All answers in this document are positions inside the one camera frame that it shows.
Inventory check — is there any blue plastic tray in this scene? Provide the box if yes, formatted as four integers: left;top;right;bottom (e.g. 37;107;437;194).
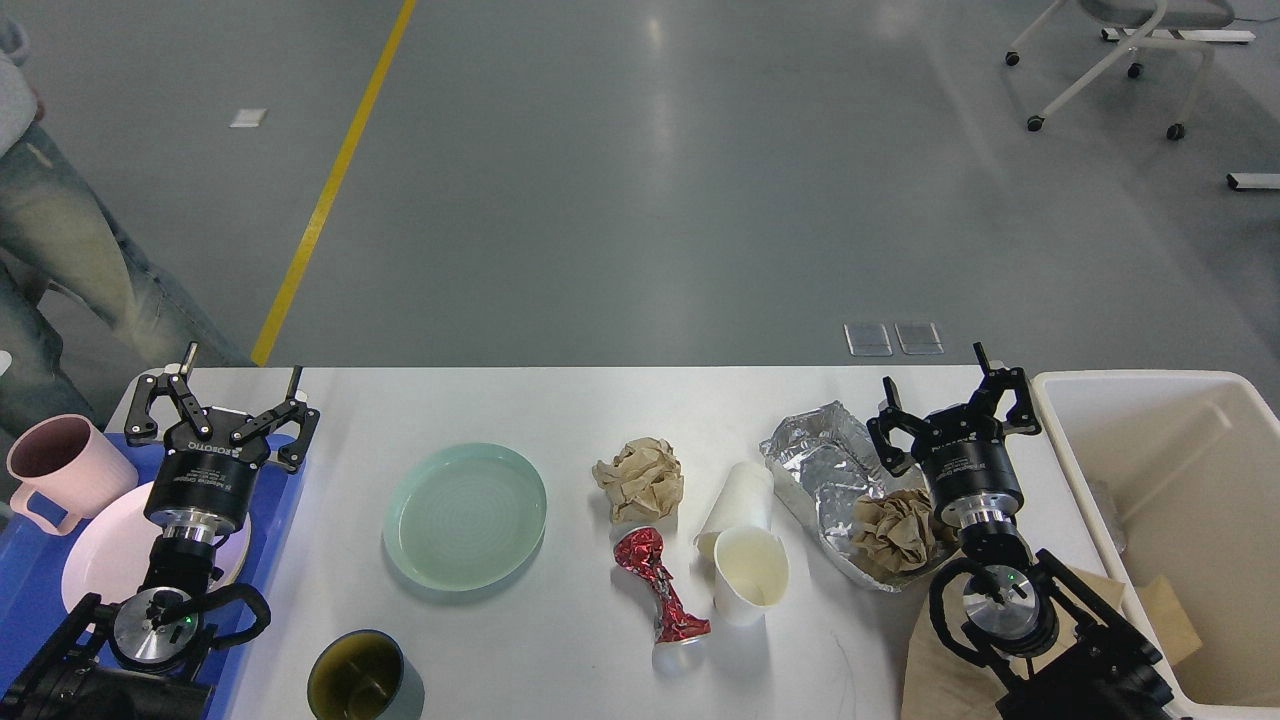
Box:
1;465;305;719

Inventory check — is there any pink plate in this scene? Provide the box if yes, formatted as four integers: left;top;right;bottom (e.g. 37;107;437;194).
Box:
61;480;253;615

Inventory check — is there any floor outlet cover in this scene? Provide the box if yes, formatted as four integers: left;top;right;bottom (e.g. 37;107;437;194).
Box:
893;322;945;356
844;322;893;357

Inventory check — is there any person in jeans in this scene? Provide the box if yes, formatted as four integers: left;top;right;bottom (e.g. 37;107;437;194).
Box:
1;15;251;437

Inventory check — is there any crushed red can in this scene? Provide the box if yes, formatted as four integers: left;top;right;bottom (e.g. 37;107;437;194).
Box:
613;527;712;644

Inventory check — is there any crumpled brown paper ball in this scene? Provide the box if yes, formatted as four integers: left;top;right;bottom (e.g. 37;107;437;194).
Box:
591;437;684;525

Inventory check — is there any white floor bar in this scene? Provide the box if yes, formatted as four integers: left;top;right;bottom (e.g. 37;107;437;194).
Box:
1226;172;1280;192

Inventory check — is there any white plastic bin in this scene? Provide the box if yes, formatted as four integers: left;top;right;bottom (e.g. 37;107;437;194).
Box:
1033;370;1279;719

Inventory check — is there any right floor outlet cover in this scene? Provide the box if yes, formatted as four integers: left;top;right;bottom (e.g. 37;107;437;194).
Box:
893;322;945;356

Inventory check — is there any lying white paper cup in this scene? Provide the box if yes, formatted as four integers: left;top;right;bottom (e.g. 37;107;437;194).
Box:
694;462;774;561

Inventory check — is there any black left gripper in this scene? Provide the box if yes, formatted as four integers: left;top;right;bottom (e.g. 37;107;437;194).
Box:
124;342;321;533

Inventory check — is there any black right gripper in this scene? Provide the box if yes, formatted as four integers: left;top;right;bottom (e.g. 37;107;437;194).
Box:
867;342;1043;525

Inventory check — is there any left floor outlet cover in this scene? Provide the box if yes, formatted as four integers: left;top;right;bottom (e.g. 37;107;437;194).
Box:
844;322;893;357

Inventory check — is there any light green plate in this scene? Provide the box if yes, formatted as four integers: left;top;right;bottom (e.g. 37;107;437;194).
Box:
381;443;548;592

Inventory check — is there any white office chair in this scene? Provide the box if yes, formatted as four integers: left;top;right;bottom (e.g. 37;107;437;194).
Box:
1027;1;1236;141

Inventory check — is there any dark teal mug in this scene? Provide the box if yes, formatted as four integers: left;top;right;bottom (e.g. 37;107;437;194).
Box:
306;629;426;719

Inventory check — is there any crumpled aluminium foil tray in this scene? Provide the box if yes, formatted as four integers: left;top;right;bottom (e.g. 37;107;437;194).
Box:
759;401;959;593

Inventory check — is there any crumpled brown paper in foil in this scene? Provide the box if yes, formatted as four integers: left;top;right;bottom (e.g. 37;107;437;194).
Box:
852;488;957;573

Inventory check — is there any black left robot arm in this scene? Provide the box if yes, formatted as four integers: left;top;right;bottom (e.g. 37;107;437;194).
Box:
3;343;320;719

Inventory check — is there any upright white paper cup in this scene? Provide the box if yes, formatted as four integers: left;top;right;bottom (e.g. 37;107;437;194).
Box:
713;527;790;626

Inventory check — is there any cardboard piece in bin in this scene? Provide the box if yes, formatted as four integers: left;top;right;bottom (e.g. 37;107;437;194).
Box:
1135;574;1203;667

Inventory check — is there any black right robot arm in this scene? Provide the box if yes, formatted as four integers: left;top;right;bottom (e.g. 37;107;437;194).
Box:
867;345;1172;719

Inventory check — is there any brown paper bag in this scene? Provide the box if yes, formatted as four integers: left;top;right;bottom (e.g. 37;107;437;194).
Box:
900;566;1126;719

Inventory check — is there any pink mug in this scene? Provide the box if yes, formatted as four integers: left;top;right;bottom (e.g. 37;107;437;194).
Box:
6;414;138;536

